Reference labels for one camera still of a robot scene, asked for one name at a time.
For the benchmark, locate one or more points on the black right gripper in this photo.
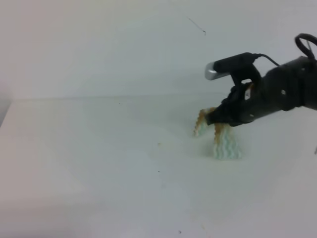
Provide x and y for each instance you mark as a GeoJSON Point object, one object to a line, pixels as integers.
{"type": "Point", "coordinates": [251, 98]}

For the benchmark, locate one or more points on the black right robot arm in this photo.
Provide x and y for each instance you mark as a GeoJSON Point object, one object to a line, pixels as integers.
{"type": "Point", "coordinates": [285, 87]}

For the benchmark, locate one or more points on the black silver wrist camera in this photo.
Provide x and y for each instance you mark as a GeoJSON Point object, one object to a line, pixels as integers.
{"type": "Point", "coordinates": [239, 67]}

